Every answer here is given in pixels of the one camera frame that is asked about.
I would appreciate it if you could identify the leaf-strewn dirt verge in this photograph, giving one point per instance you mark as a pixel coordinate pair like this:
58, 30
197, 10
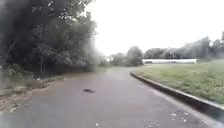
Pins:
16, 88

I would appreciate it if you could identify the dense dark wood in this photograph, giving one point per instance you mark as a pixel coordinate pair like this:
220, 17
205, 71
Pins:
46, 36

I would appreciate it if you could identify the distant row of trees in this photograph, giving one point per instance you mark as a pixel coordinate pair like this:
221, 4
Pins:
193, 50

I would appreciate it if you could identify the concrete kerb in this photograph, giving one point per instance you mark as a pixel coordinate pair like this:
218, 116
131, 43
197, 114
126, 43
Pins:
173, 93

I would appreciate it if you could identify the round green tree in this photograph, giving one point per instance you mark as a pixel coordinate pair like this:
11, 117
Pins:
134, 56

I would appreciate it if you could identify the long white low building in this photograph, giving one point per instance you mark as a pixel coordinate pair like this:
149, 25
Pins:
170, 61

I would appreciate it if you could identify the green grass field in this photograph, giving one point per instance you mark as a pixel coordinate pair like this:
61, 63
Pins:
190, 76

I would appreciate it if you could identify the grey asphalt road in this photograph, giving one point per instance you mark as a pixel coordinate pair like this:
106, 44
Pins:
110, 100

